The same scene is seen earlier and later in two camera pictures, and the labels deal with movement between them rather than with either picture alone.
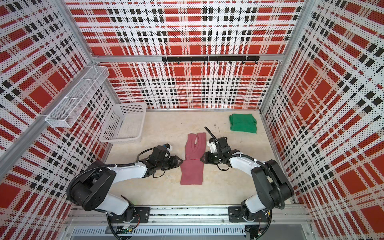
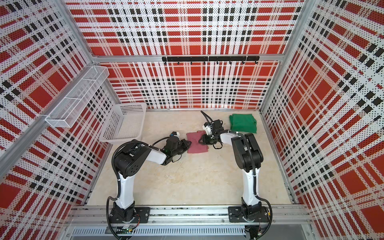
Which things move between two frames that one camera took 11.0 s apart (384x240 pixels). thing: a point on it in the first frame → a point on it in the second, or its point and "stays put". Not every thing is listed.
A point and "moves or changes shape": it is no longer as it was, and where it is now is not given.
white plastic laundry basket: (124, 123) stays put
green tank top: (243, 122) stays put
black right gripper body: (213, 158) → (209, 139)
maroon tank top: (192, 168) moves or changes shape
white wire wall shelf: (65, 113) stays put
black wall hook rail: (210, 58) stays put
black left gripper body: (167, 163) → (181, 147)
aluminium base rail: (279, 216) stays put
